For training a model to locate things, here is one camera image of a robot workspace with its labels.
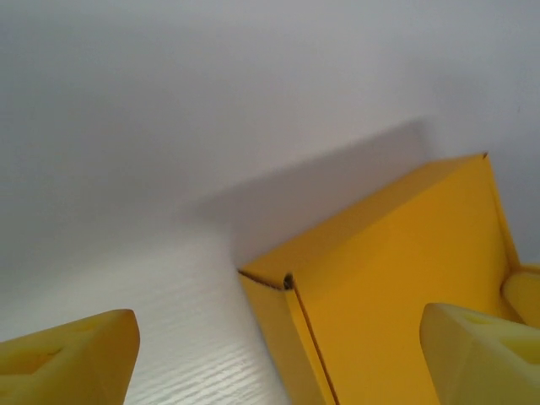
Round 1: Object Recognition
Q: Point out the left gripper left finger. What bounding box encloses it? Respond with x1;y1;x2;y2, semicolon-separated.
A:
0;309;141;405

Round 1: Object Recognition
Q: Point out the yellow paper box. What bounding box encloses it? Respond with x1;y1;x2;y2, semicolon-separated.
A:
237;152;540;405

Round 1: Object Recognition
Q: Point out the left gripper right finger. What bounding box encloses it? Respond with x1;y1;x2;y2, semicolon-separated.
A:
421;302;540;405

